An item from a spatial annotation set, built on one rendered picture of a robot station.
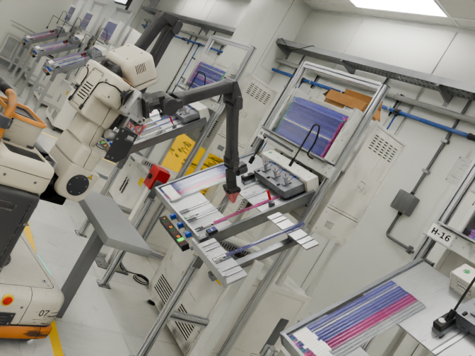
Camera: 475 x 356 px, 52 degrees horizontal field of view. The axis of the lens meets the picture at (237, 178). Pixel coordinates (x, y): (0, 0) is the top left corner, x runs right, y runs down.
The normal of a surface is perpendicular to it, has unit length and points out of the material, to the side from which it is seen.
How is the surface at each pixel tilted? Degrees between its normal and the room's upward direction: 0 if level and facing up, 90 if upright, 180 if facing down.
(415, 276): 45
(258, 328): 90
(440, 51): 90
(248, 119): 90
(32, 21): 90
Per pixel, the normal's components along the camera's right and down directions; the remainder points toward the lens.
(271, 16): 0.47, 0.36
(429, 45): -0.73, -0.37
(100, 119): 0.62, 0.44
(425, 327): -0.15, -0.87
